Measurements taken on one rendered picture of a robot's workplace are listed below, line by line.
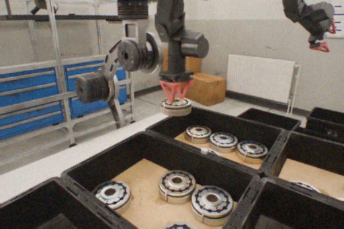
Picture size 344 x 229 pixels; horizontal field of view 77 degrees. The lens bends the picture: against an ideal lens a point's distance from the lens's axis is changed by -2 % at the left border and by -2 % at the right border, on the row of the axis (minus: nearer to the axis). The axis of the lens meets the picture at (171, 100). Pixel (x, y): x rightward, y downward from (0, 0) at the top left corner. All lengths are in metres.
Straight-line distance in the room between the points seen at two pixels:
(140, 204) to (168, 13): 0.50
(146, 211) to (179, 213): 0.08
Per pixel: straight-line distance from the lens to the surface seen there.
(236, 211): 0.50
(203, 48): 0.64
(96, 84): 1.42
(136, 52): 0.99
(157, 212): 0.62
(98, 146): 1.17
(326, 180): 0.84
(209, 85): 3.49
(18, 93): 2.34
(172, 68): 0.69
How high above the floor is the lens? 1.28
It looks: 20 degrees down
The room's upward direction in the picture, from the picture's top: straight up
